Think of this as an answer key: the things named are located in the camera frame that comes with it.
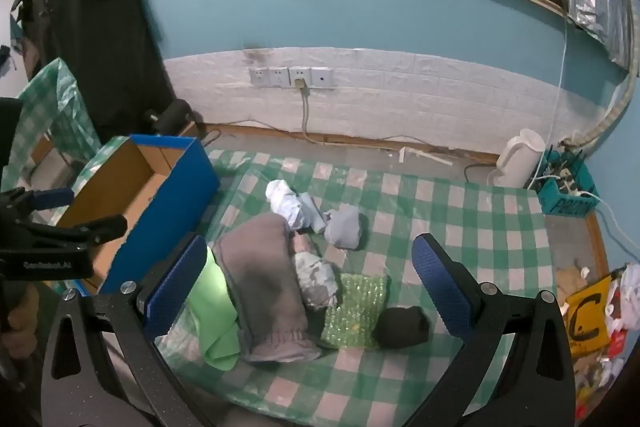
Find black kettle cord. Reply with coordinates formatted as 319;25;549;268
463;163;501;184

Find white power strip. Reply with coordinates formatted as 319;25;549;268
549;169;583;196

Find thin white cable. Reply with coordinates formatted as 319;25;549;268
547;14;572;144

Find grey pants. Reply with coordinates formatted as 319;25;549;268
212;213;327;364

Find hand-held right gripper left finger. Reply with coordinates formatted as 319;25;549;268
40;232;221;427

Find yellow printed bag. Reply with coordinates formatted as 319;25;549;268
562;274;614;358

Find blue cardboard box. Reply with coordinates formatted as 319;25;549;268
55;134;222;296

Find light grey terry sock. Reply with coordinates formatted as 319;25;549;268
324;206;370;251

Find light green cloth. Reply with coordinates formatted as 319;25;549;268
187;244;242;371

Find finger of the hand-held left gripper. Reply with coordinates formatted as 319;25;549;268
0;214;129;254
0;187;76;212

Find white electric kettle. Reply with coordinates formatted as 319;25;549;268
487;128;546;189

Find black jacket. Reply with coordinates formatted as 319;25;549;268
11;0;175;144

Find black sock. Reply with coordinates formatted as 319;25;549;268
375;306;431;349

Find white power strip cable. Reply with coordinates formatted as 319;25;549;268
575;189;637;269

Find grey patterned cloth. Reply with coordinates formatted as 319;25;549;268
292;251;342;311

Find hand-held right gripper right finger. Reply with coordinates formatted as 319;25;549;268
400;233;576;427

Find teal plastic basket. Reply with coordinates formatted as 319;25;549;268
537;147;599;218

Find person's left hand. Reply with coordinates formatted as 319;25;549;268
4;284;42;360

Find green checked cloth cover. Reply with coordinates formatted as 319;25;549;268
0;58;123;208

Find green bubble wrap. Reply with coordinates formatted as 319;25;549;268
320;273;392;351

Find white trim strip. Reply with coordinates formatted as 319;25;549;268
399;146;455;166

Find white cloth bundle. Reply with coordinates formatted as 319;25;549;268
265;179;307;233

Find small pink cloth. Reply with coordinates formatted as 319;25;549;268
294;234;319;258

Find ribbed grey hose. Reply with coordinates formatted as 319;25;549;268
565;67;639;148

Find pile of crumpled packaging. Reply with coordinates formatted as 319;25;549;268
575;262;640;414

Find brown paper scrap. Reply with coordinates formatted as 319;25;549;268
555;263;592;304

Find beige plug with cable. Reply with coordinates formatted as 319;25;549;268
294;78;313;144

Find black cylindrical device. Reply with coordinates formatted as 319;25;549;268
145;99;194;136

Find green checked tablecloth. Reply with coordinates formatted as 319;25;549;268
150;149;560;425

